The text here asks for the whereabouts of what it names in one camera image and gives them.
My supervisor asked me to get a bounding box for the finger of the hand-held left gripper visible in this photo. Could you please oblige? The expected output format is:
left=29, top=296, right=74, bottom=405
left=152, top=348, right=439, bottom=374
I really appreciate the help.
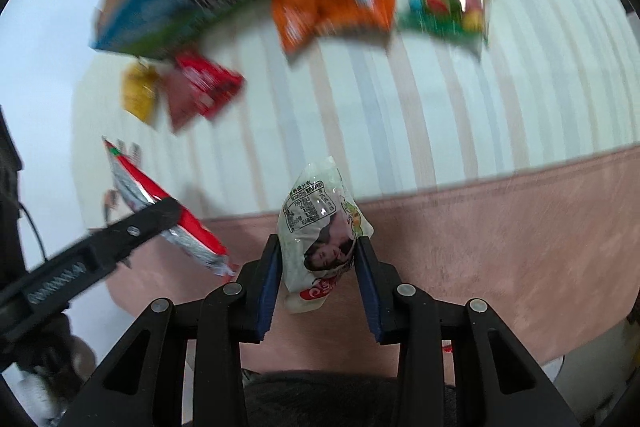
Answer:
left=0, top=197, right=183, bottom=343

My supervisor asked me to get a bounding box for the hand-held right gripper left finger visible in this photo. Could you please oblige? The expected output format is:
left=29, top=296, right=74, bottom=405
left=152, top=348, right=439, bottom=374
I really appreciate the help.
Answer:
left=60, top=234, right=283, bottom=427

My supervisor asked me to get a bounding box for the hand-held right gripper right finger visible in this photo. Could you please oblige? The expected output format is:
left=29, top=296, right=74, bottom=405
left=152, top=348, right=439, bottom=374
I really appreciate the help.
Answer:
left=354, top=237, right=581, bottom=427

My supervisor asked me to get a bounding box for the red and white snack packet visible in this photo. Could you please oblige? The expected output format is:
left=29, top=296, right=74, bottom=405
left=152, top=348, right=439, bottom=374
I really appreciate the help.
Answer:
left=101, top=136, right=240, bottom=278

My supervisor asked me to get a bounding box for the white face print snack packet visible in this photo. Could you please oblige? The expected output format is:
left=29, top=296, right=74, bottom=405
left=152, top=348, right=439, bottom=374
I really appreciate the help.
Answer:
left=276, top=155, right=375, bottom=315

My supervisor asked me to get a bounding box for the person's dark fleece clothing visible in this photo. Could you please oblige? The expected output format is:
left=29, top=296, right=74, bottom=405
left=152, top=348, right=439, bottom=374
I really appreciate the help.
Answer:
left=242, top=369, right=458, bottom=427

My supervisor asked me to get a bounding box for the small yellow snack packet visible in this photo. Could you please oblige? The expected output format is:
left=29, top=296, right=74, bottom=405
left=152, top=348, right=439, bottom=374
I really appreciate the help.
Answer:
left=121, top=61, right=162, bottom=125

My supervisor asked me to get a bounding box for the red triangular snack packet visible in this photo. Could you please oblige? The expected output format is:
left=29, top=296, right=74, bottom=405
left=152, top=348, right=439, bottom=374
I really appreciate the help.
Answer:
left=175, top=52, right=246, bottom=120

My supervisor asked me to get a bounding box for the pink striped tablecloth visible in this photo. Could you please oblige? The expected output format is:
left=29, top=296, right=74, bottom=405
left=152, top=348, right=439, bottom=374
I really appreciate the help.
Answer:
left=70, top=0, right=640, bottom=388

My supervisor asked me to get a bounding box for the orange snack packet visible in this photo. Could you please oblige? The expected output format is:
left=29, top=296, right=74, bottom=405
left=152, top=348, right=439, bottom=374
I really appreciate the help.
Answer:
left=270, top=0, right=397, bottom=55

